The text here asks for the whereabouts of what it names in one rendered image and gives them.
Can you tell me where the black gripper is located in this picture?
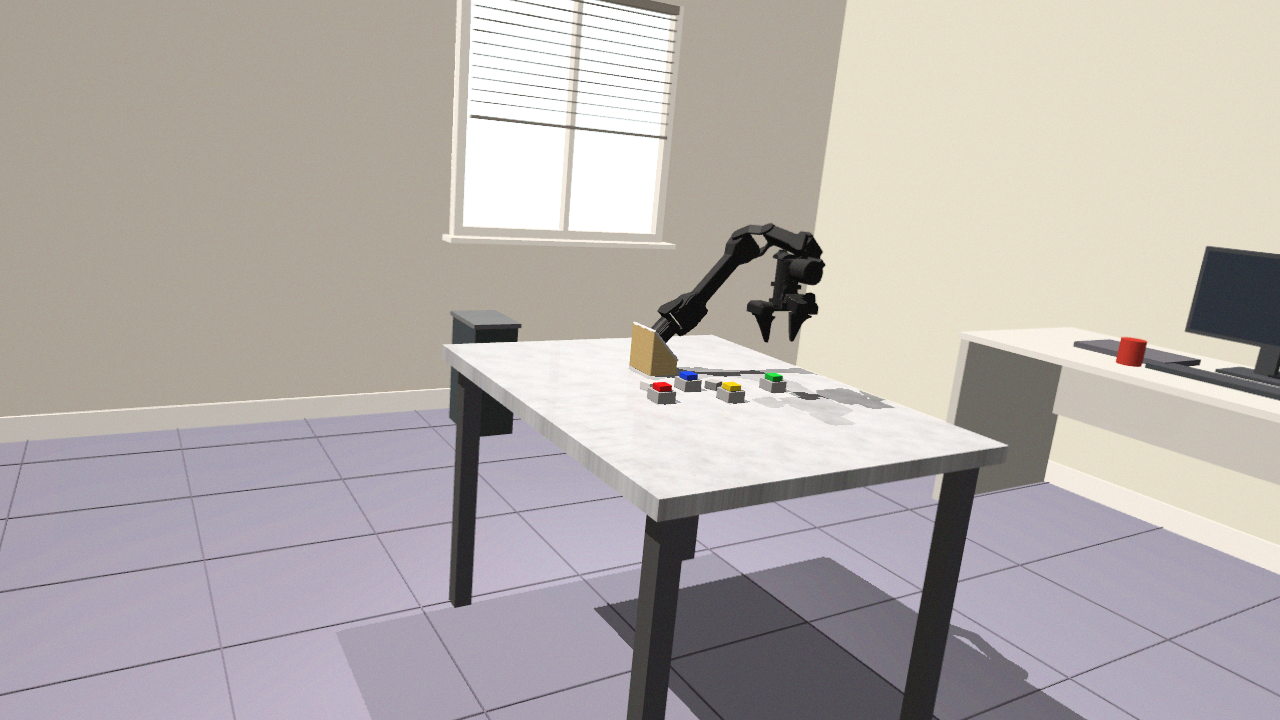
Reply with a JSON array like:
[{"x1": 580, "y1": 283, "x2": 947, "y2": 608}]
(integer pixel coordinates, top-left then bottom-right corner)
[{"x1": 746, "y1": 278, "x2": 818, "y2": 343}]

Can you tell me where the yellow button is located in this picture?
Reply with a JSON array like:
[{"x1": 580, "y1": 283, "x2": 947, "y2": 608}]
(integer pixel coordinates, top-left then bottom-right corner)
[{"x1": 716, "y1": 382, "x2": 745, "y2": 404}]

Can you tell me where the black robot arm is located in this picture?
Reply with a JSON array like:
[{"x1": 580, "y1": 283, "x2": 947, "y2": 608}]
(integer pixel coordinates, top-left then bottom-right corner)
[{"x1": 652, "y1": 223, "x2": 826, "y2": 343}]

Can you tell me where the green button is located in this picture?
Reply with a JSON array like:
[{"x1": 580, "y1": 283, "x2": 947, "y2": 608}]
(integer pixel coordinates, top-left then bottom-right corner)
[{"x1": 759, "y1": 373, "x2": 787, "y2": 392}]

